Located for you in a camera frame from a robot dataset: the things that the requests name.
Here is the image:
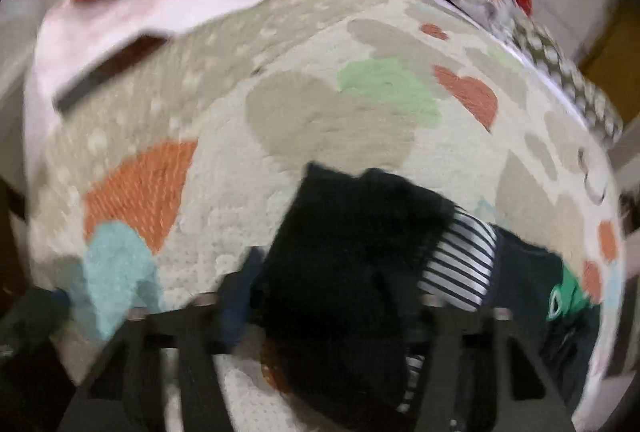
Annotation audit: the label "wooden door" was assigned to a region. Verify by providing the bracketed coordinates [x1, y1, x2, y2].
[580, 0, 640, 123]

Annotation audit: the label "navy striped pants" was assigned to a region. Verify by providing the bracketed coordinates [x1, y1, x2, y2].
[250, 162, 600, 431]

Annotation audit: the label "olive polka dot bolster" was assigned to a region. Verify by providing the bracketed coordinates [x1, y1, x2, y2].
[510, 14, 624, 148]

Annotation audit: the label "heart patterned quilt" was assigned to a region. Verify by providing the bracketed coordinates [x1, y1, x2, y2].
[28, 0, 624, 431]

